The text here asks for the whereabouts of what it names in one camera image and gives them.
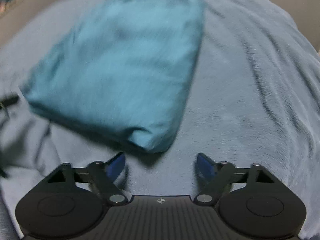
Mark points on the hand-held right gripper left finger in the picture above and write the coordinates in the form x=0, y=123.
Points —
x=116, y=165

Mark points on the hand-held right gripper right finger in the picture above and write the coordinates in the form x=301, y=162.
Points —
x=205, y=166

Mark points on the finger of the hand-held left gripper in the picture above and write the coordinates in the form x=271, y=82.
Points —
x=10, y=100

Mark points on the teal t-shirt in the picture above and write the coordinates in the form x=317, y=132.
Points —
x=120, y=67

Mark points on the blue fleece blanket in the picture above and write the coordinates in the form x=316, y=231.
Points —
x=250, y=100

